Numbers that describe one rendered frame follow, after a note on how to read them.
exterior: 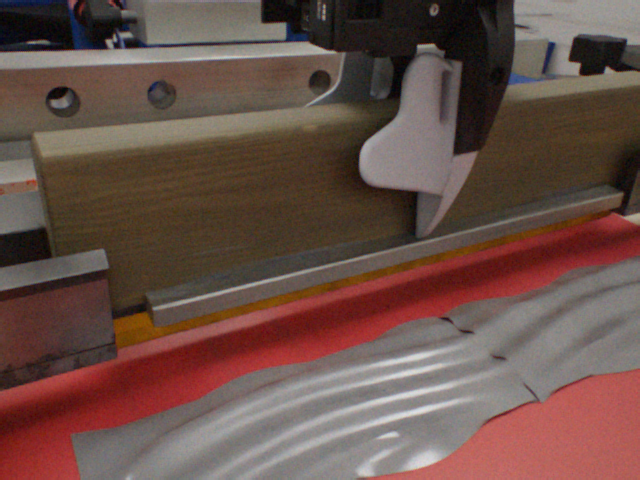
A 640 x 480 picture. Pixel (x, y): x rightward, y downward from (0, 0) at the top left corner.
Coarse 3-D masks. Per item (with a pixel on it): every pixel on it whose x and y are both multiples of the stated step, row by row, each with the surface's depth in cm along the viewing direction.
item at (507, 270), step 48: (528, 240) 40; (576, 240) 40; (624, 240) 40; (432, 288) 34; (480, 288) 34; (528, 288) 34; (576, 384) 27; (624, 384) 27; (576, 432) 24; (624, 432) 25
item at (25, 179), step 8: (16, 160) 38; (24, 160) 38; (0, 168) 37; (8, 168) 37; (16, 168) 37; (24, 168) 37; (32, 168) 37; (0, 176) 36; (8, 176) 36; (16, 176) 36; (24, 176) 36; (32, 176) 36; (0, 184) 35; (8, 184) 35; (16, 184) 36; (24, 184) 36; (32, 184) 36; (0, 192) 35; (8, 192) 36; (16, 192) 36
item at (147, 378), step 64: (256, 320) 30; (320, 320) 30; (384, 320) 31; (64, 384) 25; (128, 384) 26; (192, 384) 26; (0, 448) 22; (64, 448) 22; (512, 448) 23; (576, 448) 24
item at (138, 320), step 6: (144, 312) 26; (126, 318) 26; (132, 318) 26; (138, 318) 26; (144, 318) 26; (114, 324) 26; (120, 324) 26; (126, 324) 26; (132, 324) 26; (138, 324) 26; (144, 324) 27; (150, 324) 27; (114, 330) 26; (120, 330) 26; (126, 330) 26
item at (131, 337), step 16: (560, 224) 39; (576, 224) 41; (496, 240) 37; (512, 240) 38; (432, 256) 34; (448, 256) 35; (368, 272) 32; (384, 272) 33; (320, 288) 31; (336, 288) 32; (256, 304) 29; (272, 304) 30; (192, 320) 28; (208, 320) 28; (128, 336) 26; (144, 336) 27; (160, 336) 27
